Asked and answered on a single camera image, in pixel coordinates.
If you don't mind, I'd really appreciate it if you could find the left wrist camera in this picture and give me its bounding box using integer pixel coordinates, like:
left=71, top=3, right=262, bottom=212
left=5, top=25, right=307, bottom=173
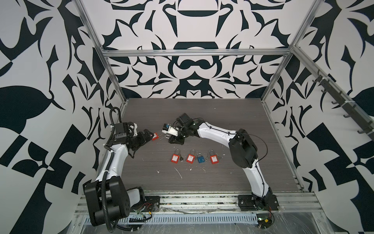
left=128, top=122, right=137, bottom=137

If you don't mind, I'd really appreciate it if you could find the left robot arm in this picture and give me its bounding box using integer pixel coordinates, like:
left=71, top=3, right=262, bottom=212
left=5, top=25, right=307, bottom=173
left=83, top=117, right=154, bottom=233

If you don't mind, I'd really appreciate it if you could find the red padlock long shackle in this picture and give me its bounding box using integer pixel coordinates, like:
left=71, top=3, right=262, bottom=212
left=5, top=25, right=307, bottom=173
left=186, top=149, right=196, bottom=164

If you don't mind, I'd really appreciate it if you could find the white cable duct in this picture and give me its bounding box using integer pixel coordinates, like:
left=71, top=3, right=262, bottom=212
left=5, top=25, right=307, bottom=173
left=118, top=214, right=258, bottom=225

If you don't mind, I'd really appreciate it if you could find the blue padlock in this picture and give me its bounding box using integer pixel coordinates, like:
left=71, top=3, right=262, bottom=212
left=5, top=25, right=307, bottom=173
left=197, top=153, right=206, bottom=163

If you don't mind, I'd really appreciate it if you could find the wall hook rack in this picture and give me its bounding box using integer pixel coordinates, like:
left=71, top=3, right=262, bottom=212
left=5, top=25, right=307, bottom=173
left=312, top=70, right=374, bottom=141

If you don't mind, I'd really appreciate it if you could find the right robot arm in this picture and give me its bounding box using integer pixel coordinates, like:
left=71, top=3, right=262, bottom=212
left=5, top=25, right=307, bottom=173
left=162, top=113, right=279, bottom=211

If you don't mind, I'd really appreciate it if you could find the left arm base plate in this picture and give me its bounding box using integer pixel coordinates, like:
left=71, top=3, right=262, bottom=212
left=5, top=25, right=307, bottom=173
left=130, top=196, right=160, bottom=212

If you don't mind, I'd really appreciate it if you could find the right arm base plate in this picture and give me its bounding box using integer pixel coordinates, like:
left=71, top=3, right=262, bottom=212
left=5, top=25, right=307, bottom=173
left=238, top=194, right=279, bottom=211

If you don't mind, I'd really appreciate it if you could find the black cable left base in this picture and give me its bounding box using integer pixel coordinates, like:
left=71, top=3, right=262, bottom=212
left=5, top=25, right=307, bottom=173
left=116, top=204, right=153, bottom=232

